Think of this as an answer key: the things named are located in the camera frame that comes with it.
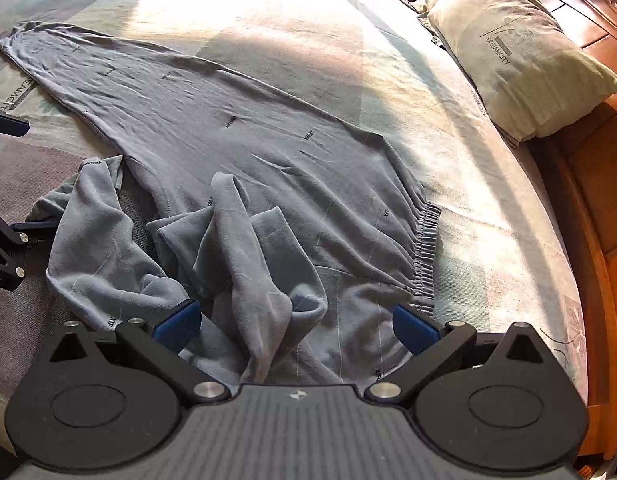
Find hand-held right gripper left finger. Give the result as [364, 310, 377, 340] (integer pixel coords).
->
[48, 299, 232, 407]

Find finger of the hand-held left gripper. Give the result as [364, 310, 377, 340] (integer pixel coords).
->
[0, 101, 30, 137]
[0, 204, 62, 292]

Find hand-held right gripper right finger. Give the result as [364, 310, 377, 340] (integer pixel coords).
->
[365, 302, 547, 405]

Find grey pants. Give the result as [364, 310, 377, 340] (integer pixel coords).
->
[0, 21, 442, 391]

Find wooden headboard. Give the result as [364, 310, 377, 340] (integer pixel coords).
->
[509, 0, 617, 461]

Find bed with patterned sheet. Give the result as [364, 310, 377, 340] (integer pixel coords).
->
[0, 0, 589, 411]

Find large beige pillow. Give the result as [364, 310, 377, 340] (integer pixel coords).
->
[426, 0, 617, 142]

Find flat beige pillow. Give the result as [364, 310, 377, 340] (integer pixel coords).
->
[409, 0, 450, 17]

